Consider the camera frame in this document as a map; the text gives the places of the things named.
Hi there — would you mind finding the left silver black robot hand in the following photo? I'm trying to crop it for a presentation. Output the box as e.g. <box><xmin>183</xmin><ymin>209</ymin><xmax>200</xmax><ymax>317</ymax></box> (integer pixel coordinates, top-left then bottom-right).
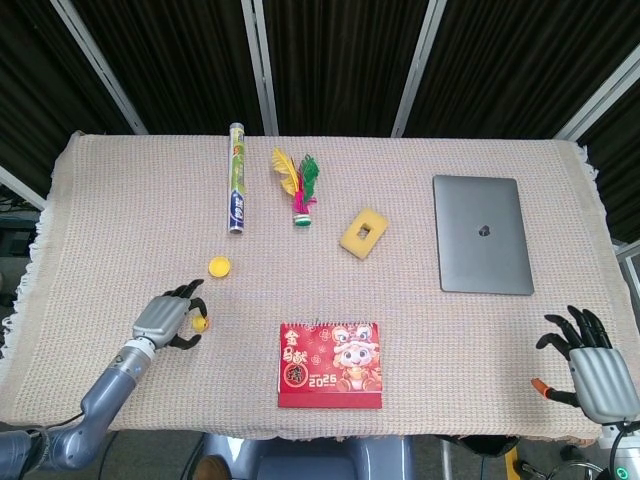
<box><xmin>131</xmin><ymin>279</ymin><xmax>209</xmax><ymax>351</ymax></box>

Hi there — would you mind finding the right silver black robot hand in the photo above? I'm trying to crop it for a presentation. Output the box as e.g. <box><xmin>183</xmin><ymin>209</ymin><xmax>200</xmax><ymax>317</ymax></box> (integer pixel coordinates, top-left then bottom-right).
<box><xmin>531</xmin><ymin>304</ymin><xmax>640</xmax><ymax>426</ymax></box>

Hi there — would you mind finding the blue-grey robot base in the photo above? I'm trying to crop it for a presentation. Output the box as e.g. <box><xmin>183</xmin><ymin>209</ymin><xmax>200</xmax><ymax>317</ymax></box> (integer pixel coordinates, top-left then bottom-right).
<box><xmin>199</xmin><ymin>433</ymin><xmax>416</xmax><ymax>480</ymax></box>

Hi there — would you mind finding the cling film roll tube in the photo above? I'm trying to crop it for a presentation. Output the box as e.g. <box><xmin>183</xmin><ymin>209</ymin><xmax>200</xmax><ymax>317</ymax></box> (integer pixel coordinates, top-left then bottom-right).
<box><xmin>227</xmin><ymin>123</ymin><xmax>247</xmax><ymax>235</ymax></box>

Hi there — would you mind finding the beige woven tablecloth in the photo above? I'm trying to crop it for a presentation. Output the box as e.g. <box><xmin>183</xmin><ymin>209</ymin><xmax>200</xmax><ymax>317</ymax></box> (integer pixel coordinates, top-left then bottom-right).
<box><xmin>0</xmin><ymin>130</ymin><xmax>640</xmax><ymax>448</ymax></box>

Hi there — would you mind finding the grey closed laptop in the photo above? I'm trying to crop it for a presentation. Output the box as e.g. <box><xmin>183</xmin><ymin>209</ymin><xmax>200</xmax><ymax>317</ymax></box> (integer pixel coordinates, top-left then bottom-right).
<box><xmin>432</xmin><ymin>174</ymin><xmax>535</xmax><ymax>297</ymax></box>

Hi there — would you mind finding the red 2026 desk calendar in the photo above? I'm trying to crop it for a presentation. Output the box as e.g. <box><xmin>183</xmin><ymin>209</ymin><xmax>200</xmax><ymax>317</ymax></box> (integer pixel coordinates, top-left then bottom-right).
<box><xmin>277</xmin><ymin>320</ymin><xmax>384</xmax><ymax>410</ymax></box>

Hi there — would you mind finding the colourful feather shuttlecock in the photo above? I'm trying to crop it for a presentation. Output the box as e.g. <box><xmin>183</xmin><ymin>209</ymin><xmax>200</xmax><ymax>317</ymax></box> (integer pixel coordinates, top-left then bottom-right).
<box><xmin>271</xmin><ymin>146</ymin><xmax>320</xmax><ymax>229</ymax></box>

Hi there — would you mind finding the yellow sponge with hole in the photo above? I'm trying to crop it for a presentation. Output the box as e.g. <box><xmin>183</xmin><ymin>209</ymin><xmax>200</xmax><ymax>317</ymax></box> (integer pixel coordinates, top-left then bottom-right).
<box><xmin>339</xmin><ymin>208</ymin><xmax>391</xmax><ymax>261</ymax></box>

